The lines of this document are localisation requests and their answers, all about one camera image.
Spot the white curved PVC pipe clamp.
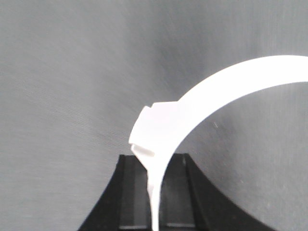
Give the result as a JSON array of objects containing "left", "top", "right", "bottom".
[{"left": 128, "top": 55, "right": 308, "bottom": 231}]

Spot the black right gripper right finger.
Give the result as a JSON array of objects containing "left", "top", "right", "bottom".
[{"left": 159, "top": 154, "right": 271, "bottom": 231}]

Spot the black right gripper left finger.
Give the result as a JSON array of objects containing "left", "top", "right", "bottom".
[{"left": 79, "top": 155, "right": 152, "bottom": 231}]

